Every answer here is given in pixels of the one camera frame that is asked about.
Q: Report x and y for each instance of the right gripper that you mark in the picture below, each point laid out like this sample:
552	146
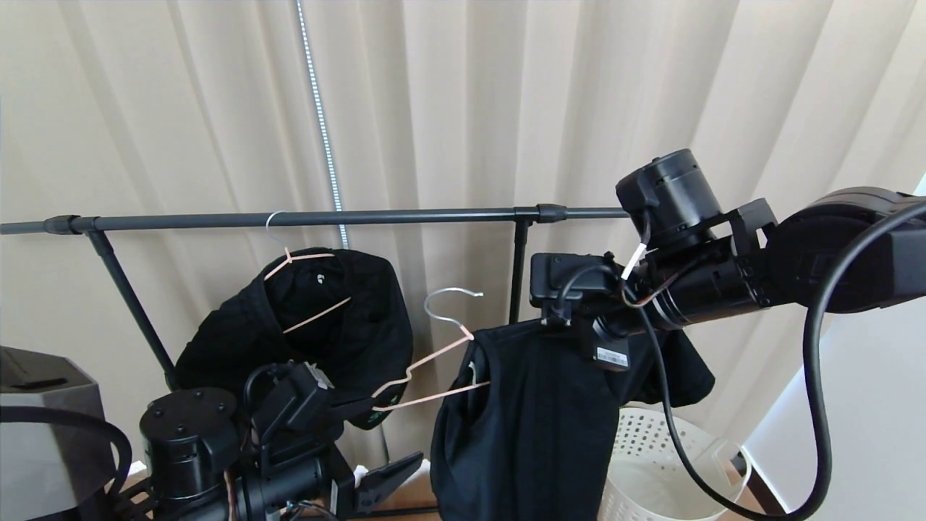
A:
694	293

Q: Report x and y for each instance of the white laundry basket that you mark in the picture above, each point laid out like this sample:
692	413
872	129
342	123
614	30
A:
651	470

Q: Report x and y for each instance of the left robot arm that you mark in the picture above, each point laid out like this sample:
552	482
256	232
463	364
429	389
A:
188	441

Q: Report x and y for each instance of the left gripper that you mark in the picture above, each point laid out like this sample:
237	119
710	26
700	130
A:
289	492

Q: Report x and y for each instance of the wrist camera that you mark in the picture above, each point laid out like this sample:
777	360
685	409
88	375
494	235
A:
557	278
289	405

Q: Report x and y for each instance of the black garment with green print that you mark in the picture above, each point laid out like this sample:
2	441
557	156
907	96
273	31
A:
231	340

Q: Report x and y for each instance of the pink clothes hanger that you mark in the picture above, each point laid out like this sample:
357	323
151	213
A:
315	316
434	357

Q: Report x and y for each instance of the black clothes rack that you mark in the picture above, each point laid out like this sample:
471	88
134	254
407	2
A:
398	215

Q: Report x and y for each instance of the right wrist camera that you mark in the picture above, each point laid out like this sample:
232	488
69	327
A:
557	278

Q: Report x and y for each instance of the beige curtain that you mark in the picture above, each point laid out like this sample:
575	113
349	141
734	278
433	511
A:
506	94

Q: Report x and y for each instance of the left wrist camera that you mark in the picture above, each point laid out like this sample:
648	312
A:
289	405

